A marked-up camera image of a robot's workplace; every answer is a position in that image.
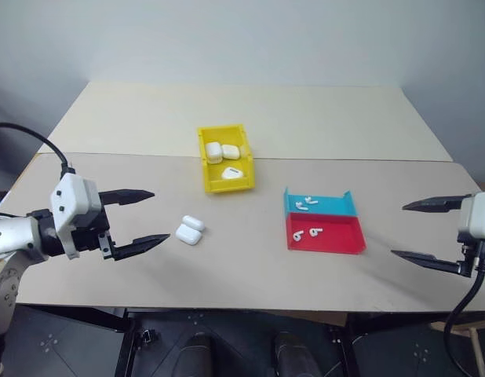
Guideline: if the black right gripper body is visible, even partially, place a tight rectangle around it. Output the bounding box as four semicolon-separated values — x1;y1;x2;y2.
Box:
456;234;485;278

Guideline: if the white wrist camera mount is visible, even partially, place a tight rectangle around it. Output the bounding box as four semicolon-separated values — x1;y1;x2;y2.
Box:
49;172;103;261
456;190;485;242

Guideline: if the blue plastic tray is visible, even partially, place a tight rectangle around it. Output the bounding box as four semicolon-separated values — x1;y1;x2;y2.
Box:
283;187;359;218

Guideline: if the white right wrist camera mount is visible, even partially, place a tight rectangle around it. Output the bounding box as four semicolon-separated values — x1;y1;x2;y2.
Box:
456;190;485;242

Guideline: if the black table leg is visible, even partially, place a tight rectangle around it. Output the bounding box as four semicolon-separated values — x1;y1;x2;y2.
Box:
114;309;140;377
336;320;362;377

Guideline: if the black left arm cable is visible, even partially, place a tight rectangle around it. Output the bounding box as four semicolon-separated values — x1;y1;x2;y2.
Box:
0;122;78;177

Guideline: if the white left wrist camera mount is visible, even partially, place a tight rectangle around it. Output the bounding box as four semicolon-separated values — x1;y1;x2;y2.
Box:
49;172;103;261

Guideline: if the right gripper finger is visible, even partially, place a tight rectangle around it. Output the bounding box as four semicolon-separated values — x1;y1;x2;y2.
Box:
401;194;473;214
390;249;462;275

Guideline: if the yellow plastic bin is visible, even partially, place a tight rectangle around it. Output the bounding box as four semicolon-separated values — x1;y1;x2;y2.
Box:
196;123;257;195

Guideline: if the red plastic tray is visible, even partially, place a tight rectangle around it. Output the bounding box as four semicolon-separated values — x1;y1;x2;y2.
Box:
285;212;367;256

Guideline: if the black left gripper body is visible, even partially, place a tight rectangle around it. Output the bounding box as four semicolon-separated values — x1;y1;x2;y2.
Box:
71;204;118;262

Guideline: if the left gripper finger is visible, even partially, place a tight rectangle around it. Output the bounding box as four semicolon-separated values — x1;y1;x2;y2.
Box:
111;233;172;262
99;188;156;207

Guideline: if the wooden frame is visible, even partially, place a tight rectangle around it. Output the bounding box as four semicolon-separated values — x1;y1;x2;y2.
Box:
429;318;485;374

